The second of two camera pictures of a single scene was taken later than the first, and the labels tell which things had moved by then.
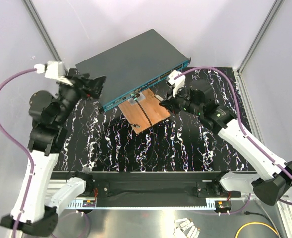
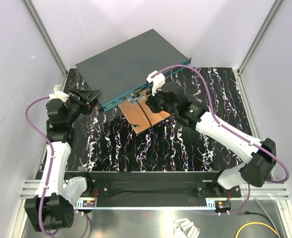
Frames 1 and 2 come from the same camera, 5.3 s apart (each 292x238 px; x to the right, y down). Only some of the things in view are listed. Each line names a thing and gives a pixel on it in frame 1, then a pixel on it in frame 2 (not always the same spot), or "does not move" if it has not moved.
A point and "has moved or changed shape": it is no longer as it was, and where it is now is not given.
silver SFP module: [159, 97] has moved or changed shape
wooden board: [135, 115] does not move
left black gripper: [93, 87] → [90, 95]
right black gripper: [171, 103] → [150, 102]
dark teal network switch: [134, 69] does not move
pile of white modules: [186, 229] does not move
